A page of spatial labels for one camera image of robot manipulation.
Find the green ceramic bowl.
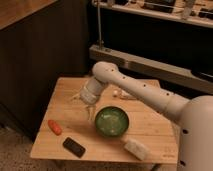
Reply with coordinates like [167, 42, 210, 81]
[95, 106, 129, 137]

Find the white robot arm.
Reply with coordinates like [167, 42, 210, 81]
[80, 61, 213, 171]

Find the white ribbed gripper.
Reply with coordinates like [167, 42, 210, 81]
[80, 77, 107, 121]

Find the white sponge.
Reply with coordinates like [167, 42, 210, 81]
[124, 139, 149, 161]

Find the dark wooden cabinet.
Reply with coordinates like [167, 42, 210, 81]
[0, 0, 88, 139]

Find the orange carrot toy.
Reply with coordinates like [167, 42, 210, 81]
[48, 120, 62, 135]

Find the white plastic bottle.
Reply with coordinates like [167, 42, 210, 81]
[113, 90, 135, 100]

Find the grey metal shelf rack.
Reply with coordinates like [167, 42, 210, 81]
[89, 0, 213, 95]

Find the small wooden table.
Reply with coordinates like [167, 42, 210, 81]
[30, 77, 178, 165]

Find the black rectangular phone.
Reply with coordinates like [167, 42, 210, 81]
[63, 137, 86, 157]

